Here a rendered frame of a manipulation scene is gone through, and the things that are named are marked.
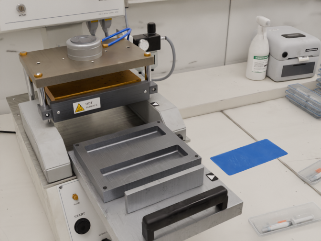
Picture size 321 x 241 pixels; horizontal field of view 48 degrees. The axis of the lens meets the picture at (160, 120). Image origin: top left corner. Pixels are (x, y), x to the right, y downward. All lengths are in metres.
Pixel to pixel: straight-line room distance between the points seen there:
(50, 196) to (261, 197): 0.53
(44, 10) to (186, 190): 0.56
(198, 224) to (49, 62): 0.48
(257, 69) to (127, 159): 0.95
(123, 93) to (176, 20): 0.75
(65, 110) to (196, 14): 0.90
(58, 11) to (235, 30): 0.93
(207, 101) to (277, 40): 0.39
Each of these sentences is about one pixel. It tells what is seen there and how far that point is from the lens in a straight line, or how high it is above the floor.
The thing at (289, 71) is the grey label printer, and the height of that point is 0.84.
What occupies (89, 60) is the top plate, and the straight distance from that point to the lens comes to 0.84.
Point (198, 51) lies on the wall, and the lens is 1.62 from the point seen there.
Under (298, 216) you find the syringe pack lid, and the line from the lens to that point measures 0.94.
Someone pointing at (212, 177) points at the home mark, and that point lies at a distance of 0.69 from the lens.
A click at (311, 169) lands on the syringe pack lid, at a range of 1.11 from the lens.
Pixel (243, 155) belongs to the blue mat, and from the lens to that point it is 1.14.
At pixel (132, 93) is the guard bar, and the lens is 0.84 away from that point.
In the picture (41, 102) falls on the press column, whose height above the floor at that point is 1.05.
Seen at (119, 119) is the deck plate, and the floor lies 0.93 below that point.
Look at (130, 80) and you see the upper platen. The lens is 0.85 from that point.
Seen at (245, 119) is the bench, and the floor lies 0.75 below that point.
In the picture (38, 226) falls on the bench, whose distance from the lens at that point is 0.94.
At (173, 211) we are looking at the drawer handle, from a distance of 0.56.
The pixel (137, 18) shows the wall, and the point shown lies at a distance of 1.46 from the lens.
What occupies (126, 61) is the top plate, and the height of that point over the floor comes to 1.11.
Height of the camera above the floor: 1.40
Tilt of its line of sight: 30 degrees down
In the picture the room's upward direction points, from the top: straight up
